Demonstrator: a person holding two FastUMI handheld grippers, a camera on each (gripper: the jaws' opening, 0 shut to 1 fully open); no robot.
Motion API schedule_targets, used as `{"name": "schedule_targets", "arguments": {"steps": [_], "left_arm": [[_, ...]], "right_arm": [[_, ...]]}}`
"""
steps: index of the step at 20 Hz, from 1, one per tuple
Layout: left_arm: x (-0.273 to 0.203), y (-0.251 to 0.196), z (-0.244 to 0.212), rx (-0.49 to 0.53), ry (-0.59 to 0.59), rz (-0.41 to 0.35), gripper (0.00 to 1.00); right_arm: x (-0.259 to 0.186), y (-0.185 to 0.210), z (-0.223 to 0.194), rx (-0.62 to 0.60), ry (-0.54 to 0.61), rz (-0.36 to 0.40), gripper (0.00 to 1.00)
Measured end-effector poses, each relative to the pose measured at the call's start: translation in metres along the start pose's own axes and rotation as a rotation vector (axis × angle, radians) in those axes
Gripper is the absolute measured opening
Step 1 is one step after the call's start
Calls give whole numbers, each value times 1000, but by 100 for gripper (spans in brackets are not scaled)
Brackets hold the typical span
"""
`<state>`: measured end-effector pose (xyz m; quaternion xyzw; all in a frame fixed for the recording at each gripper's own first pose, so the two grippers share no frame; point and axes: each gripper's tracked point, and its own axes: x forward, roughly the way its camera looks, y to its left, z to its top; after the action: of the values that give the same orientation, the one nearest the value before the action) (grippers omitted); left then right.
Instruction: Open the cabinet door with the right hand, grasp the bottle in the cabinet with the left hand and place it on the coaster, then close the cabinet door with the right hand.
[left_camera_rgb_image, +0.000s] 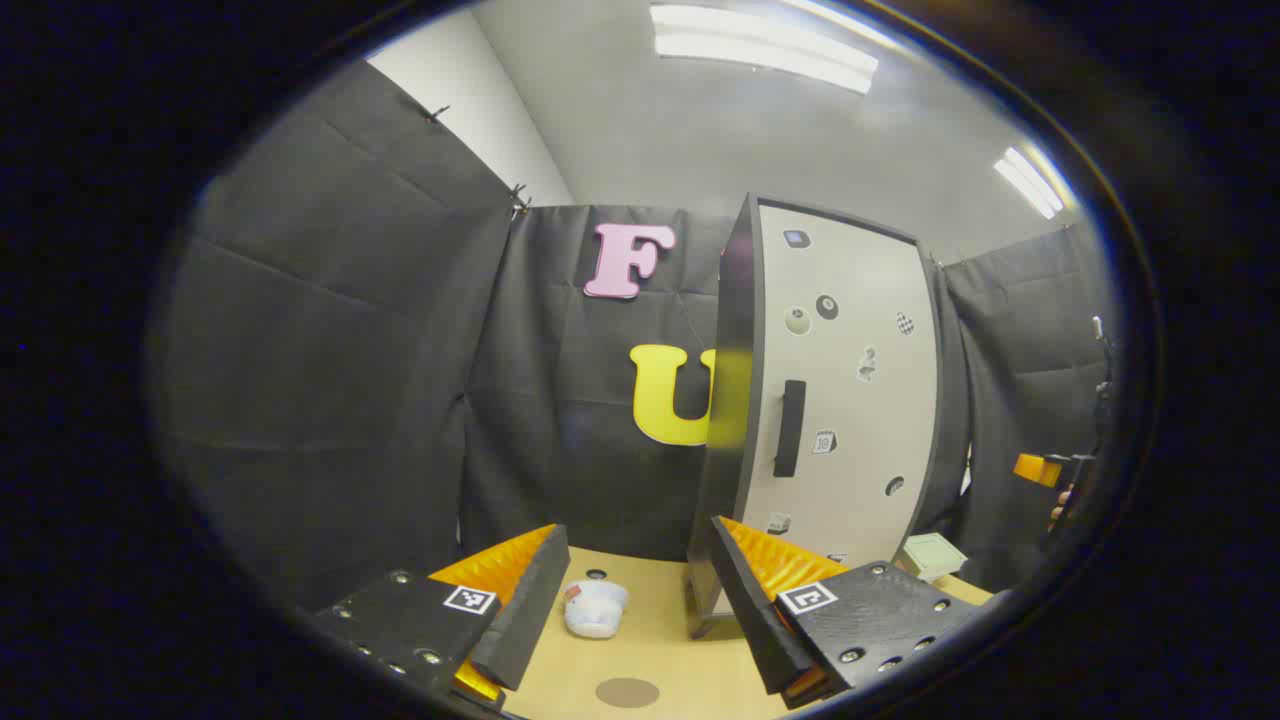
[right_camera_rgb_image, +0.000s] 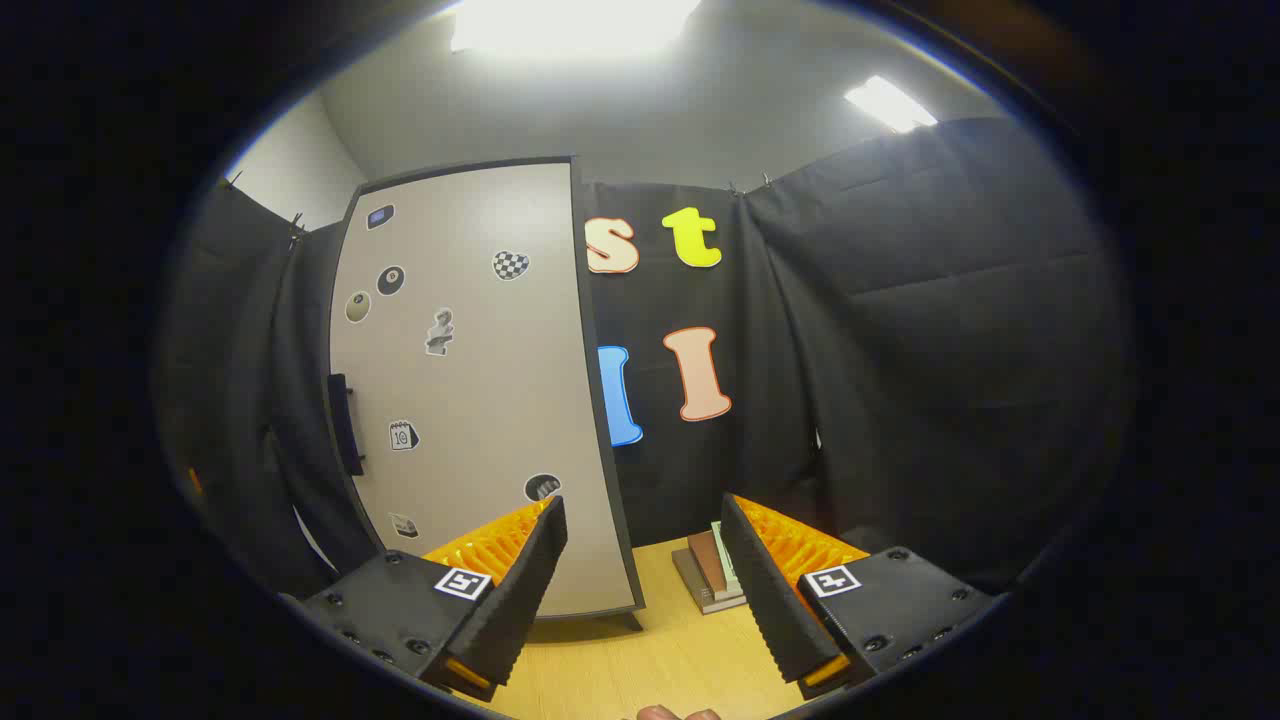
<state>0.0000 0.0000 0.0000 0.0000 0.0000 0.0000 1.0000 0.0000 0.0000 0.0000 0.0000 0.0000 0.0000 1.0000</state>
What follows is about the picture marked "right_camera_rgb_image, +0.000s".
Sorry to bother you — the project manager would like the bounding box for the black backdrop cloth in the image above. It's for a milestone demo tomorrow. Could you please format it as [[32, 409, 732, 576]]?
[[160, 115, 1131, 601]]

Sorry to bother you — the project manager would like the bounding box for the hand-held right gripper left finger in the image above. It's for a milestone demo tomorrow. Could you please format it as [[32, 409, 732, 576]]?
[[300, 495, 569, 701]]

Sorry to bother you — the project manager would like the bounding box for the dark grey cabinet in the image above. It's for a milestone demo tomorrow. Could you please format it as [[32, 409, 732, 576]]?
[[568, 155, 646, 631]]

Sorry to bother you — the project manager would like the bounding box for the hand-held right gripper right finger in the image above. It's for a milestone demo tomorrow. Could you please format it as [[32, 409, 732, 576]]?
[[720, 492, 1001, 701]]

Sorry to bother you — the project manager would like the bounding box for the black cabinet door handle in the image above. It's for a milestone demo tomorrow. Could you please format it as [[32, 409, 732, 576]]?
[[327, 373, 366, 477]]

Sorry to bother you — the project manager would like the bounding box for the rectangular ceiling light panel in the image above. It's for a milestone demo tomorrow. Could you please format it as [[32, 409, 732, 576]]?
[[845, 75, 941, 133]]

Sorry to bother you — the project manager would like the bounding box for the large ceiling light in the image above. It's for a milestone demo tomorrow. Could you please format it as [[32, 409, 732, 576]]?
[[450, 0, 701, 56]]

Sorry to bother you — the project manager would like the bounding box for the grey cabinet door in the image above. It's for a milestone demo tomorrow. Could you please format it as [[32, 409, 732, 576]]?
[[328, 160, 613, 619]]

